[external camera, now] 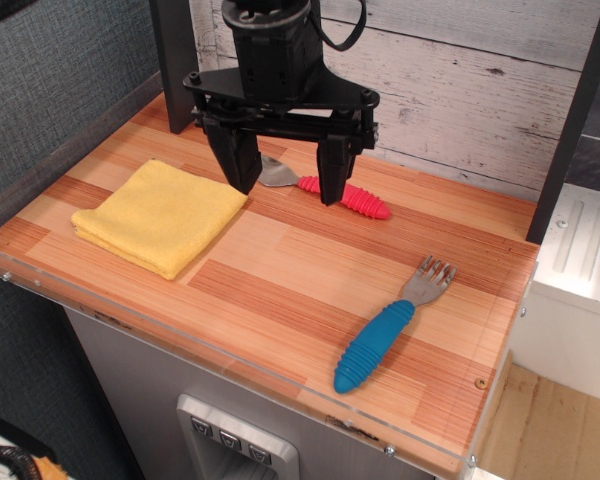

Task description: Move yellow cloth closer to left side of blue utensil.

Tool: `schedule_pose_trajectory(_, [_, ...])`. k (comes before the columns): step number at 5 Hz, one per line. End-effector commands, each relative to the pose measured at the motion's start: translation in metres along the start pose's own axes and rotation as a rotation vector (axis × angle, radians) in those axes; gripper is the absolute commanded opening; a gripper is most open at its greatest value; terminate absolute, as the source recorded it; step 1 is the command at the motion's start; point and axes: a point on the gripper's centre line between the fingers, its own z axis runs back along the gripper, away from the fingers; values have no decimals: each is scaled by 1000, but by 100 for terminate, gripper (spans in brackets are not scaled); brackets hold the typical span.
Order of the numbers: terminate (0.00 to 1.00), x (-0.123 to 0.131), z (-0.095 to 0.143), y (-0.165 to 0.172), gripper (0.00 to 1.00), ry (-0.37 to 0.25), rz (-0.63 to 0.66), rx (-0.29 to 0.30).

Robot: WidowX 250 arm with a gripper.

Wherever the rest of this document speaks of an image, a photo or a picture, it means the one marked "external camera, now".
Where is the black bag with orange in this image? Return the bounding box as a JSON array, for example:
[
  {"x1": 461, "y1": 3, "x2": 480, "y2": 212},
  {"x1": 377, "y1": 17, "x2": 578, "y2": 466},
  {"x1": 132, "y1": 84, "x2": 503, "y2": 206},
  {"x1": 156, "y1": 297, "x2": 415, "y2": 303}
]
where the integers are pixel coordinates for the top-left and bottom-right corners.
[{"x1": 0, "y1": 419, "x2": 71, "y2": 480}]

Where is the dark left vertical post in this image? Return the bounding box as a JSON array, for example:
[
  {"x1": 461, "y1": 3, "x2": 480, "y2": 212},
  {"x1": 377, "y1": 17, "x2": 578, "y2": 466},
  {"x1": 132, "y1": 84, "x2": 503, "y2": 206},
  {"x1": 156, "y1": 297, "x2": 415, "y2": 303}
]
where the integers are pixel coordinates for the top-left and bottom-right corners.
[{"x1": 149, "y1": 0, "x2": 198, "y2": 134}]

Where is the red handled spoon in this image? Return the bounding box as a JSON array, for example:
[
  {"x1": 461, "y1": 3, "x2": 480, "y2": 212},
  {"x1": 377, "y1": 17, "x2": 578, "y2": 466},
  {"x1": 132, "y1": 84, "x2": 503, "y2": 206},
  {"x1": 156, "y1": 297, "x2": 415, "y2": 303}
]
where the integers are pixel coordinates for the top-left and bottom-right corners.
[{"x1": 258, "y1": 155, "x2": 391, "y2": 220}]

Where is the yellow cloth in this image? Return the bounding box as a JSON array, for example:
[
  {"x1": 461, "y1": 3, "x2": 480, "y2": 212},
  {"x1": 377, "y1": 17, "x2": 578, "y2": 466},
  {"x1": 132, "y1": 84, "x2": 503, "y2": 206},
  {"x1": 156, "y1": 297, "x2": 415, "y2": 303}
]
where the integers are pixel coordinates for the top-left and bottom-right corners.
[{"x1": 71, "y1": 159, "x2": 247, "y2": 280}]

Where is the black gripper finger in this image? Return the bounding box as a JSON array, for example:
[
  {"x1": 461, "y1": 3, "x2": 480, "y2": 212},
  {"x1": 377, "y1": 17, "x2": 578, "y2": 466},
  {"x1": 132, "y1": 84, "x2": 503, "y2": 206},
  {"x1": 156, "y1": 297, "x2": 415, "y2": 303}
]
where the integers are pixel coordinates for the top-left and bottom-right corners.
[
  {"x1": 203, "y1": 119, "x2": 262, "y2": 194},
  {"x1": 317, "y1": 135, "x2": 353, "y2": 206}
]

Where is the white toy sink counter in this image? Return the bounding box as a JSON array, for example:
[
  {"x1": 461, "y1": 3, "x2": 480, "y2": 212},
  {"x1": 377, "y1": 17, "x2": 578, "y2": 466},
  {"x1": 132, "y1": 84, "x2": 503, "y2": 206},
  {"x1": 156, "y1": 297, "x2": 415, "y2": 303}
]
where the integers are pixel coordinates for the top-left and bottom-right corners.
[{"x1": 507, "y1": 72, "x2": 600, "y2": 407}]

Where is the silver dispenser button panel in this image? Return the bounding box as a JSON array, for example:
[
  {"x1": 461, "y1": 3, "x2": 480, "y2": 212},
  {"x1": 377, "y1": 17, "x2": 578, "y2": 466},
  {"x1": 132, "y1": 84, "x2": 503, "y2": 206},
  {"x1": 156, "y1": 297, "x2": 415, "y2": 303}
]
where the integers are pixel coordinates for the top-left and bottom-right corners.
[{"x1": 177, "y1": 394, "x2": 300, "y2": 479}]

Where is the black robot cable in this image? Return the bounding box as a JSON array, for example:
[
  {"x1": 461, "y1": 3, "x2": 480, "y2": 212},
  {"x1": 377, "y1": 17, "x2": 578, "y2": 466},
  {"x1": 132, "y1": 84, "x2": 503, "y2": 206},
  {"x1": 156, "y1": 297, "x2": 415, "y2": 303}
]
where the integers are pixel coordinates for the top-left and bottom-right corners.
[{"x1": 307, "y1": 0, "x2": 368, "y2": 52}]

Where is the blue handled fork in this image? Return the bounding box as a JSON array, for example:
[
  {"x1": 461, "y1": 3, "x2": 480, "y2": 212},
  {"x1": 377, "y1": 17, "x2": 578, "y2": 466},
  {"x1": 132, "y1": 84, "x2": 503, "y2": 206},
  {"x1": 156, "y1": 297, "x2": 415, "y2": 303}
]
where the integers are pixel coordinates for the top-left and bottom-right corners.
[{"x1": 333, "y1": 256, "x2": 457, "y2": 394}]

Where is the dark vertical post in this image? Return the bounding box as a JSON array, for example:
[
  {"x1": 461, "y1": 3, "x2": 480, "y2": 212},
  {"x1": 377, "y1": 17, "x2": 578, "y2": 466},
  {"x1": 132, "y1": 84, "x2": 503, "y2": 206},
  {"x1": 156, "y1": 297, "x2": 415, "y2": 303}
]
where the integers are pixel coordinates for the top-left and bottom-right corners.
[
  {"x1": 526, "y1": 19, "x2": 600, "y2": 245},
  {"x1": 149, "y1": 0, "x2": 198, "y2": 134}
]

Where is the grey toy fridge cabinet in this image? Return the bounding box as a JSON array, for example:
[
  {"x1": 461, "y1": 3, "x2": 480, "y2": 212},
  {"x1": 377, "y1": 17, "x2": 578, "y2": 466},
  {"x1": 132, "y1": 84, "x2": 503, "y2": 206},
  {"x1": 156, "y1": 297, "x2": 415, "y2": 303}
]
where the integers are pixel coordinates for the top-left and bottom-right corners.
[{"x1": 67, "y1": 310, "x2": 431, "y2": 479}]

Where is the dark right vertical post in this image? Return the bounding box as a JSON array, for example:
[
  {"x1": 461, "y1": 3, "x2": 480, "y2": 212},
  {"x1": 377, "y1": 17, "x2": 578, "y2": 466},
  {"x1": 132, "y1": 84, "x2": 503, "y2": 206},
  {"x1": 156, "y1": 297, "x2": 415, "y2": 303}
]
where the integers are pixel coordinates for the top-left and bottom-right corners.
[{"x1": 526, "y1": 19, "x2": 600, "y2": 245}]

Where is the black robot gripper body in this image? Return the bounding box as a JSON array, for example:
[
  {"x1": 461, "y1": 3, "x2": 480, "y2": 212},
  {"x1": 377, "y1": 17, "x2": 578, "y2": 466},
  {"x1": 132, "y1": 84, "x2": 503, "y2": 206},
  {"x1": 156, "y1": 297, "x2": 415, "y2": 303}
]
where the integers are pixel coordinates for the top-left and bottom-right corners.
[{"x1": 183, "y1": 1, "x2": 380, "y2": 152}]

